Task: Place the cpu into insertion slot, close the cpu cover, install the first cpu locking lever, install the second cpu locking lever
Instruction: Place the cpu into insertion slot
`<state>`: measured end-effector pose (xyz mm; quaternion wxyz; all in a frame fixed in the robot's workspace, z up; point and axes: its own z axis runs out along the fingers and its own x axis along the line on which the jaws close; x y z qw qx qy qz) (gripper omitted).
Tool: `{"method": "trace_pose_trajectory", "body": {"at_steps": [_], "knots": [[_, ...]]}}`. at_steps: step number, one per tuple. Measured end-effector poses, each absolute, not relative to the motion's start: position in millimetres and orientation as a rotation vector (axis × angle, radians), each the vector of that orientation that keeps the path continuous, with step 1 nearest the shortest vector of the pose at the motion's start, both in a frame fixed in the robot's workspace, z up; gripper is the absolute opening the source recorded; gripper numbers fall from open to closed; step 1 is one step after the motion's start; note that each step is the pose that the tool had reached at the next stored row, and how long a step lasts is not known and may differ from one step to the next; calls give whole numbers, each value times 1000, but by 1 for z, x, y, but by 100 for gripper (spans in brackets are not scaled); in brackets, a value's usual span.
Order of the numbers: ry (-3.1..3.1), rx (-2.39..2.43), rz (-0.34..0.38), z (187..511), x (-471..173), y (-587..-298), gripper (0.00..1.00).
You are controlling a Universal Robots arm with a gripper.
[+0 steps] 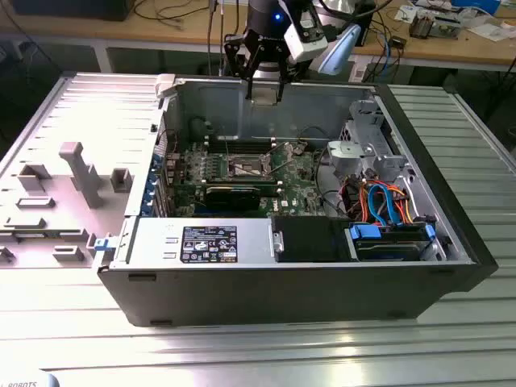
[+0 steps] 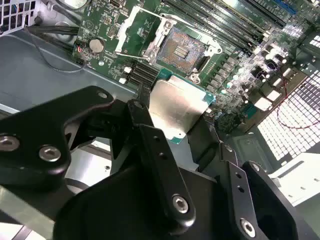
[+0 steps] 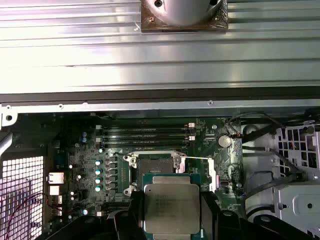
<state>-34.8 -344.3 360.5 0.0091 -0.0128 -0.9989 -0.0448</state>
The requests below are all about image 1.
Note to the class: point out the metal heat sink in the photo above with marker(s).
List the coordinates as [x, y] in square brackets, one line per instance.
[421, 25]

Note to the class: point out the grey metal drive unit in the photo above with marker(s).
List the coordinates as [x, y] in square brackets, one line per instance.
[446, 27]

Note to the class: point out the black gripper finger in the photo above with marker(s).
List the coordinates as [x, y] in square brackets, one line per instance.
[249, 88]
[281, 88]

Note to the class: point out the wooden workbench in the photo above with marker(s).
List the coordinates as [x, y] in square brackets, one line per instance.
[161, 30]

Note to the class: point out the black graphics card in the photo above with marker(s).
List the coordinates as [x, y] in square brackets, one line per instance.
[234, 197]

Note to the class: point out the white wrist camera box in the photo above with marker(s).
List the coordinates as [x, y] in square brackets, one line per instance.
[306, 46]

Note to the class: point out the white plastic case clip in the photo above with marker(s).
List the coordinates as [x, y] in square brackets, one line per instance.
[165, 84]

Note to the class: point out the grey parts rack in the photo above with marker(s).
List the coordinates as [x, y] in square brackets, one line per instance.
[86, 181]

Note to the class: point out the black disk bay box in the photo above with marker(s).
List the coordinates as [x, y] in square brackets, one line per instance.
[306, 240]

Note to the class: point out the black PC case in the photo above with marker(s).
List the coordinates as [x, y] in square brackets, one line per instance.
[282, 294]

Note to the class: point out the black round fan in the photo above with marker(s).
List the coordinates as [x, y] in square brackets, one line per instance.
[199, 127]

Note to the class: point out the blue plastic latch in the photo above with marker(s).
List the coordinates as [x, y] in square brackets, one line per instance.
[102, 244]

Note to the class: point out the CPU socket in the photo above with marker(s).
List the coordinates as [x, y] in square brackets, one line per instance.
[244, 171]

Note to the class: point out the blue cardboard box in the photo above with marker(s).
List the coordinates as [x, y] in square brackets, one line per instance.
[477, 5]

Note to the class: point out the silver CPU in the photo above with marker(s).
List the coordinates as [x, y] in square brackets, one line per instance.
[264, 96]

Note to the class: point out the hard disk in blue carrier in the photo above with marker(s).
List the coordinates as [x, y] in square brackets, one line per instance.
[387, 250]

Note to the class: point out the grey metal drive cage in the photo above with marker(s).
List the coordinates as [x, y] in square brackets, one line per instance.
[346, 155]

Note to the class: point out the small black device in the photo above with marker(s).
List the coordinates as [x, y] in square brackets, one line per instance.
[399, 41]

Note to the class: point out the black equipment case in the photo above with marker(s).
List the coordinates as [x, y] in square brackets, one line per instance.
[68, 10]

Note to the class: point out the green motherboard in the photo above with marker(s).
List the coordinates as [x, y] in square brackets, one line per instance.
[300, 189]

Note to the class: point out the silver power supply unit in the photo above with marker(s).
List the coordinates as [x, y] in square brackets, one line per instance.
[157, 242]

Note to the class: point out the thin metal locking lever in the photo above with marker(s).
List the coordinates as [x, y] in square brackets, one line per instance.
[227, 150]
[250, 169]

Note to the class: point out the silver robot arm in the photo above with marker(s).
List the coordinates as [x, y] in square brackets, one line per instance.
[338, 48]

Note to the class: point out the small white paper sheet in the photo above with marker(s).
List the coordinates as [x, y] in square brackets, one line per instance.
[405, 13]

